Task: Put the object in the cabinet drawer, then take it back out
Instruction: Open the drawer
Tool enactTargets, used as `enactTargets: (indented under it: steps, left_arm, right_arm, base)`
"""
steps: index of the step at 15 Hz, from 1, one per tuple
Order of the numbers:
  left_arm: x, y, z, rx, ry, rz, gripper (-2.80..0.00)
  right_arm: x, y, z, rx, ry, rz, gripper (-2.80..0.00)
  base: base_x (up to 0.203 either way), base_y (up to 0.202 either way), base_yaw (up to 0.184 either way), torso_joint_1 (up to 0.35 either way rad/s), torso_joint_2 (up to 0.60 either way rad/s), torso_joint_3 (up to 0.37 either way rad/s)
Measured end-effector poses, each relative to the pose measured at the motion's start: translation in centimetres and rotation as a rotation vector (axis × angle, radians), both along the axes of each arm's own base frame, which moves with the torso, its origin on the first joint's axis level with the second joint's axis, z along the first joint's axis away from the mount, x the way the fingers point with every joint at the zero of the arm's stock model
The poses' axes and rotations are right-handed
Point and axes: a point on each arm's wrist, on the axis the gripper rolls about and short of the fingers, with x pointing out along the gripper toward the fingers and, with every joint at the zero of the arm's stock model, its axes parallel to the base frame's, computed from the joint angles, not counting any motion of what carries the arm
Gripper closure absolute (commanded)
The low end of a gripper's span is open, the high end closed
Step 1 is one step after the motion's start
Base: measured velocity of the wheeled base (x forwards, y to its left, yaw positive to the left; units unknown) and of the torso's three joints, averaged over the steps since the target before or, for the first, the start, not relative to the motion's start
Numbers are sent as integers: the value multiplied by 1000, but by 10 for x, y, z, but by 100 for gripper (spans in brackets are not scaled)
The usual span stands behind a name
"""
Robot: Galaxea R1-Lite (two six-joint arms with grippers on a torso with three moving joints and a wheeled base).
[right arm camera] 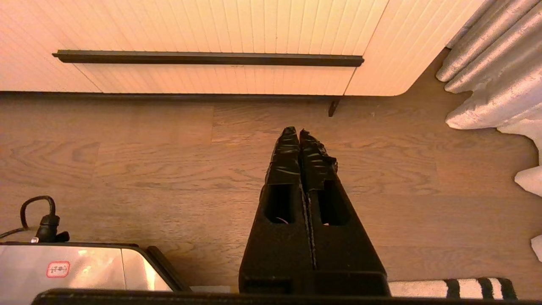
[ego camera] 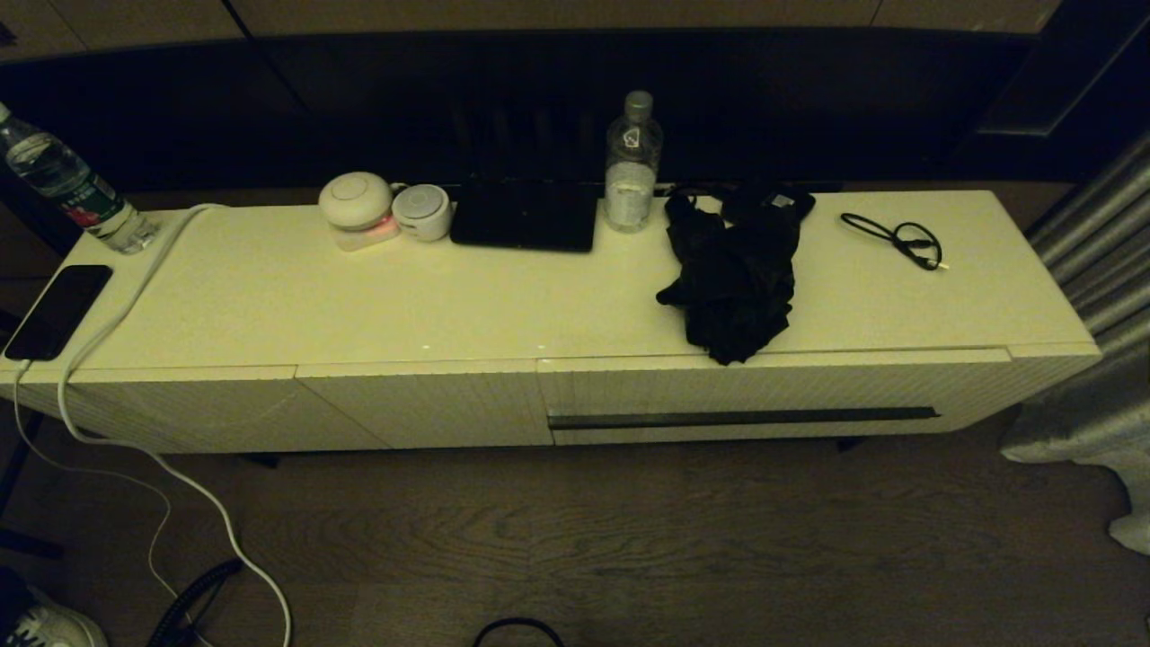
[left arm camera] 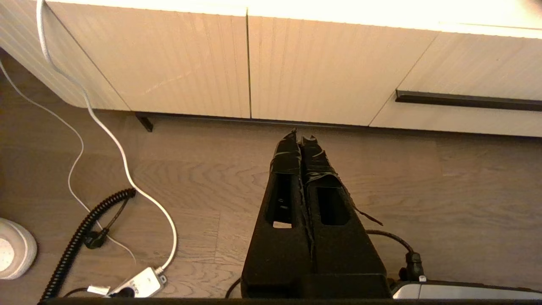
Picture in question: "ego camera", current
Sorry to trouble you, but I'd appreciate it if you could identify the black floor cable loop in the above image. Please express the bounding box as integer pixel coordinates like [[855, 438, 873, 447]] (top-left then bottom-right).
[[473, 617, 565, 647]]

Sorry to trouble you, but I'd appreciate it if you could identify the black audio cable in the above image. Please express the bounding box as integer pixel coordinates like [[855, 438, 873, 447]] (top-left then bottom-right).
[[841, 212, 950, 272]]

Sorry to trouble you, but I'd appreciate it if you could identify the black flat set-top box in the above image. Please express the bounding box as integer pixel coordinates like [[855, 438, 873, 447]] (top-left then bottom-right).
[[449, 175, 599, 253]]

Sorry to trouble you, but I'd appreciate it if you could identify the thin white charging cable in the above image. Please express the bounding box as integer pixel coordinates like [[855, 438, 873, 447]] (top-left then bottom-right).
[[13, 359, 212, 647]]

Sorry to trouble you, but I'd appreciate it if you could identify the white drawer with dark handle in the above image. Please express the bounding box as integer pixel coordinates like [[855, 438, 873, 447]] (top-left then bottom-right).
[[536, 349, 1016, 448]]

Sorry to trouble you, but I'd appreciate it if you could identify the white dome device pink base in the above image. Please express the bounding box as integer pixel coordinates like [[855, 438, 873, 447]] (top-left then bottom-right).
[[318, 172, 401, 253]]

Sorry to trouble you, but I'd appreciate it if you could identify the clear bottle with grey cap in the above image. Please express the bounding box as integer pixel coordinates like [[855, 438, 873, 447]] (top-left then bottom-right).
[[604, 90, 665, 234]]

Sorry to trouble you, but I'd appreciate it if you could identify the black smartphone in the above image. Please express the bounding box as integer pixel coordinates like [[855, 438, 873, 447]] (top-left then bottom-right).
[[4, 264, 114, 361]]

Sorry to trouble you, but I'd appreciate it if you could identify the black coiled cable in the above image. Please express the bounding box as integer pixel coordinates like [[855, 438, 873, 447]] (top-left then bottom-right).
[[146, 559, 245, 647]]

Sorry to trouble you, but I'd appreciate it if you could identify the black umbrella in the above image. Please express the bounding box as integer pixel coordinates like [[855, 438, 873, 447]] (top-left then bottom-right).
[[656, 189, 802, 366]]

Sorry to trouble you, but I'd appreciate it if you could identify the thick white power cable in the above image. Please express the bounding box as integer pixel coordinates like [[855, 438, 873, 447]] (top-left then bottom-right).
[[57, 203, 293, 647]]

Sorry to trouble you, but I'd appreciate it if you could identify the water bottle with green label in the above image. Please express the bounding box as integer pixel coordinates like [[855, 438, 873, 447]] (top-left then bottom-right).
[[0, 102, 161, 255]]

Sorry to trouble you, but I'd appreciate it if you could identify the white low cabinet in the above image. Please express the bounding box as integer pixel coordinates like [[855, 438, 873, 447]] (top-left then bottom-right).
[[0, 189, 1104, 455]]

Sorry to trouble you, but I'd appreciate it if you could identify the white sneaker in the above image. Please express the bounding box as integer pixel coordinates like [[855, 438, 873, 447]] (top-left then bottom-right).
[[0, 584, 109, 647]]

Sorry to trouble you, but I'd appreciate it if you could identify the grey curtain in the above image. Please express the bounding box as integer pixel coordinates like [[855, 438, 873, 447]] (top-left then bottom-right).
[[1000, 135, 1150, 555]]

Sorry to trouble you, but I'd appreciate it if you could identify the small white round speaker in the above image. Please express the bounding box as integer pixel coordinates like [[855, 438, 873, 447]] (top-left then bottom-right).
[[392, 184, 452, 242]]

